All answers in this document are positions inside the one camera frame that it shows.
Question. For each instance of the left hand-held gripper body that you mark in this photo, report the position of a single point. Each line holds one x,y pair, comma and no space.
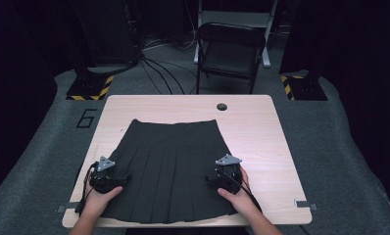
105,178

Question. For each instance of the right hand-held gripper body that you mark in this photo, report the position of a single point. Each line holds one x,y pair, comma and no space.
229,176

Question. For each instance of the black pleated skirt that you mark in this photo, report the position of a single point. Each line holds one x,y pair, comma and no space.
167,163

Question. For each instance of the person's left hand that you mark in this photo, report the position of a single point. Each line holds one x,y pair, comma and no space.
100,202

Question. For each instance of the person's right hand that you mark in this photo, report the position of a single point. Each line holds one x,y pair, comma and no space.
240,199

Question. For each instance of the grey tape strip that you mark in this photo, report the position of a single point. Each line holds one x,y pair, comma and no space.
69,206
304,204

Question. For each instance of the black stand base striped edge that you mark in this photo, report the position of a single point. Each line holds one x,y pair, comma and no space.
305,88
90,86

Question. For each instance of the black folding chair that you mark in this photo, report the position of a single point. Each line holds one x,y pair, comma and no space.
230,55

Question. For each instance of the dark cabinet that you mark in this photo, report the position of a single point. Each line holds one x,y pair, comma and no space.
108,32

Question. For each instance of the white metal stand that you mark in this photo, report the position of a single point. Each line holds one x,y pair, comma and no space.
235,16

